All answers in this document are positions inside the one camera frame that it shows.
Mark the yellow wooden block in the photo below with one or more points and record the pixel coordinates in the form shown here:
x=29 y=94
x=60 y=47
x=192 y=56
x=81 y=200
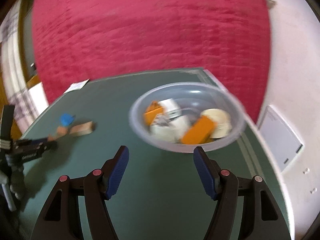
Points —
x=199 y=132

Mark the red quilted blanket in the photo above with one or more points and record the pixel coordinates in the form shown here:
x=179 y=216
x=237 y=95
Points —
x=76 y=40

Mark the blue wooden wedge block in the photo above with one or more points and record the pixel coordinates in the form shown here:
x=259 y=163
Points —
x=66 y=119

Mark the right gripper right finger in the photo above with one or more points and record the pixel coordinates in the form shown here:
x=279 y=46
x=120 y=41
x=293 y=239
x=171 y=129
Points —
x=261 y=215

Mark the clear plastic bowl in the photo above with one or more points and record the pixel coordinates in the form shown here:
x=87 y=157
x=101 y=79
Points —
x=193 y=98

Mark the orange wooden block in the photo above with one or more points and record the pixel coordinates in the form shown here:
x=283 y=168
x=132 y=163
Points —
x=152 y=111

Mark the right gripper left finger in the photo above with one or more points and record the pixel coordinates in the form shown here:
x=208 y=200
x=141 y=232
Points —
x=60 y=215

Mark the white curtain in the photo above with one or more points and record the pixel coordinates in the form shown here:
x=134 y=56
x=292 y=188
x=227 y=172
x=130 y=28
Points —
x=29 y=103

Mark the white plastic cup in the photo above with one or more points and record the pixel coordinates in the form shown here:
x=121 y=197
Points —
x=222 y=120

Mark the small white striped wedge block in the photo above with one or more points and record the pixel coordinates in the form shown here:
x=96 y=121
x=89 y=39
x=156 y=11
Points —
x=170 y=130

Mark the white wall panel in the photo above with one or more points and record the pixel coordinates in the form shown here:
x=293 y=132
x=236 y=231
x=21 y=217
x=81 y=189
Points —
x=283 y=142

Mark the natural wooden cube block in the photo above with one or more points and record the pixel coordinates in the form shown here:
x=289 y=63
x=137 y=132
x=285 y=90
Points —
x=61 y=131

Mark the brown wooden block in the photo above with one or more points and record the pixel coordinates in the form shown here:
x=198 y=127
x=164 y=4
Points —
x=82 y=129

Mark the white paper card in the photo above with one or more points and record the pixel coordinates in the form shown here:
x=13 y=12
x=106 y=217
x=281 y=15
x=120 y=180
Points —
x=76 y=86

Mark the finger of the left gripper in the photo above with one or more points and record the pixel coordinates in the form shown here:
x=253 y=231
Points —
x=45 y=145

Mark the large white striped wedge block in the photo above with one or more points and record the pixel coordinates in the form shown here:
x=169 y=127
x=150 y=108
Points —
x=171 y=108

